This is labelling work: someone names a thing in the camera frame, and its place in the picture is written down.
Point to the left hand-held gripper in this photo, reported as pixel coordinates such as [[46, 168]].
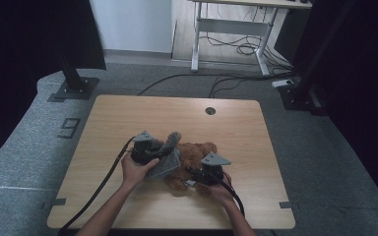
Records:
[[144, 152]]

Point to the grey tape strip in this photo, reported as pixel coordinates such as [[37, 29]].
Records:
[[288, 205]]

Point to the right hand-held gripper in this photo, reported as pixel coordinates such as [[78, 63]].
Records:
[[211, 175]]

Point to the white power adapter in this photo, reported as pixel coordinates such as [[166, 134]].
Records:
[[282, 83]]

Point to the person's left hand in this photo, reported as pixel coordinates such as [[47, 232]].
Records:
[[134, 173]]

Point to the black metal stand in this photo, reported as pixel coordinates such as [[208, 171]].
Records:
[[295, 98]]

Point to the black box under desk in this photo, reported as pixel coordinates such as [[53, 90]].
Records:
[[288, 36]]

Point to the black stand base left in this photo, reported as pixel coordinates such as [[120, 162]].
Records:
[[75, 87]]

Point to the white desk frame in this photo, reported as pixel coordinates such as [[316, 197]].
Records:
[[233, 27]]

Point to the brown plush teddy bear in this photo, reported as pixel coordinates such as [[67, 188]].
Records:
[[193, 154]]

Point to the black curtain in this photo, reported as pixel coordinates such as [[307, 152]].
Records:
[[367, 98], [29, 49]]

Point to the person's right hand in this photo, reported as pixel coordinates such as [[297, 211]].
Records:
[[223, 193]]

